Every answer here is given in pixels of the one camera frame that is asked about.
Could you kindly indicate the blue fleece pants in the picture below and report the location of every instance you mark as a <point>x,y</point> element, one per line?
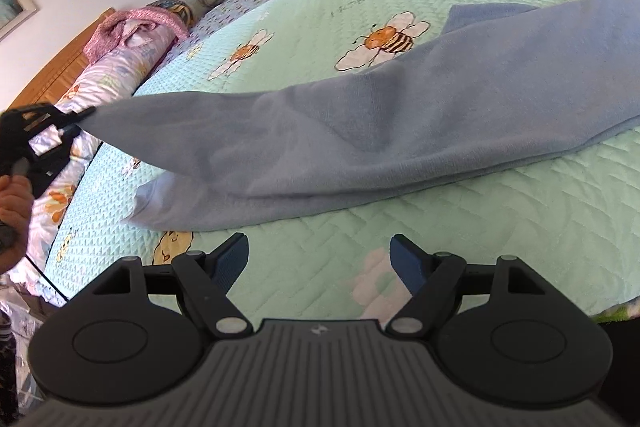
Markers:
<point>503,85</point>

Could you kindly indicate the green quilted bee bedspread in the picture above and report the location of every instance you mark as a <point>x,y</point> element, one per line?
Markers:
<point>574,218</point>

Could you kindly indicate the framed wedding photo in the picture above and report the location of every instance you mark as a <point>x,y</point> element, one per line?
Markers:
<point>14,13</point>

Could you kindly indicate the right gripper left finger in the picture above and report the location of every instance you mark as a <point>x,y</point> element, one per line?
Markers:
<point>204,280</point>

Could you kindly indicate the pink knitted blanket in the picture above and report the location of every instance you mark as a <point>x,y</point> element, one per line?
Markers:
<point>118,27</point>

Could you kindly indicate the wooden headboard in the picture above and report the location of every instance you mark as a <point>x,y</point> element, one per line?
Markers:
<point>55,78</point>

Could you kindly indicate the person left hand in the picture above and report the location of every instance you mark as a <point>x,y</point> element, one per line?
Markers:
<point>16,210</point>

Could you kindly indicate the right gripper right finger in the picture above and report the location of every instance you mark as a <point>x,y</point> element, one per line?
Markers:
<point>432,281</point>

